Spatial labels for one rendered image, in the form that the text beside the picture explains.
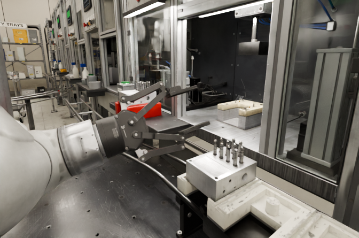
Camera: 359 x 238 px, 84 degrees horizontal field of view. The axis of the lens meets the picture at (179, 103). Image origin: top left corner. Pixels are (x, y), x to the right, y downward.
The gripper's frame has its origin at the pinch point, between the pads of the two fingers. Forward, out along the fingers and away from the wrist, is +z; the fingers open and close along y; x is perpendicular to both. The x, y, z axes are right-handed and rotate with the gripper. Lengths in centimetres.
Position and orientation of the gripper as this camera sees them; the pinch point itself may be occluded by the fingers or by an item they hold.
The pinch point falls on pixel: (190, 108)
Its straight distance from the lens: 46.2
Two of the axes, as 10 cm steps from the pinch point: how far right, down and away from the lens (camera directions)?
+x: -3.6, 1.7, 9.2
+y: -3.3, -9.4, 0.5
